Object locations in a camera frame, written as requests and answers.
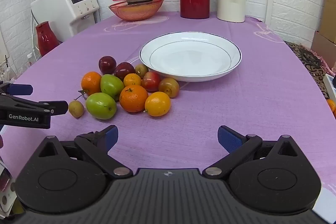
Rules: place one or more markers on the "cardboard box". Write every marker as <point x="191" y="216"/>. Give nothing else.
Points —
<point x="329" y="16"/>
<point x="324" y="49"/>

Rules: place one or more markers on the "white plate with blue rim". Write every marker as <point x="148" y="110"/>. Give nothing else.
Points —
<point x="191" y="56"/>

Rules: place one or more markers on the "small round orange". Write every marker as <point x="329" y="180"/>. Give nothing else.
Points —
<point x="132" y="79"/>

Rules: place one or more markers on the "green fruit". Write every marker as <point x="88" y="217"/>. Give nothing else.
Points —
<point x="112" y="86"/>
<point x="101" y="106"/>

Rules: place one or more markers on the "red apple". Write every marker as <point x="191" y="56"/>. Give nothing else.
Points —
<point x="151" y="81"/>

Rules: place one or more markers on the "leopard print cloth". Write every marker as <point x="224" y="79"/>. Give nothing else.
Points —
<point x="309" y="61"/>

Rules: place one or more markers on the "oval orange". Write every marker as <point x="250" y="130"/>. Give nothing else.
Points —
<point x="157" y="104"/>

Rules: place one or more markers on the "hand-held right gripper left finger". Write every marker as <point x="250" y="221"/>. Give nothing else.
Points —
<point x="112" y="134"/>

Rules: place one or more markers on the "yellow red plum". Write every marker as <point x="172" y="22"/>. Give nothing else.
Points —
<point x="168" y="87"/>

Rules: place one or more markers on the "clear plastic bottle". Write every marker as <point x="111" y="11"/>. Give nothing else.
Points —
<point x="30" y="60"/>

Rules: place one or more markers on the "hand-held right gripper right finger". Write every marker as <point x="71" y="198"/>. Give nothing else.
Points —
<point x="227" y="138"/>

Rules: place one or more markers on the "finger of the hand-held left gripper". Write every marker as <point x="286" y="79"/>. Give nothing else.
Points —
<point x="21" y="89"/>
<point x="56" y="107"/>

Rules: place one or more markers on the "dark red plum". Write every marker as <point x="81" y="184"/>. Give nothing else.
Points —
<point x="124" y="70"/>
<point x="107" y="64"/>

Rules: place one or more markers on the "purple tablecloth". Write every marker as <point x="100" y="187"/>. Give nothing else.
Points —
<point x="210" y="103"/>

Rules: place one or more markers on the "patterned brown box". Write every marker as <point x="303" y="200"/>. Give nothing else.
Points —
<point x="139" y="0"/>

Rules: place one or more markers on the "white box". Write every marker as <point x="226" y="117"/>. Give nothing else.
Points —
<point x="330" y="82"/>

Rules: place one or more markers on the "small brown fruit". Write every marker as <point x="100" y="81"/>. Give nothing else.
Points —
<point x="141" y="70"/>
<point x="76" y="109"/>

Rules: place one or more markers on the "small red jug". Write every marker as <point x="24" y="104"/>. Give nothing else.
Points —
<point x="46" y="39"/>

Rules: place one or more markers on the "orange tangerine with leaf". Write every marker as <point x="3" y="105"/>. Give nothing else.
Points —
<point x="91" y="83"/>

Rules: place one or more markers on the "red glass bowl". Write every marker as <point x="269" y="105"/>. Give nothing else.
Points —
<point x="136" y="12"/>

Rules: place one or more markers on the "large orange tangerine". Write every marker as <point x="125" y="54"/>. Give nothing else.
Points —
<point x="134" y="98"/>

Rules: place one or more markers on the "white water dispenser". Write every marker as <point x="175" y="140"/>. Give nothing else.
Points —
<point x="65" y="14"/>

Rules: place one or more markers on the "orange fruit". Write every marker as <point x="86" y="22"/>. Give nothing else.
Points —
<point x="332" y="106"/>

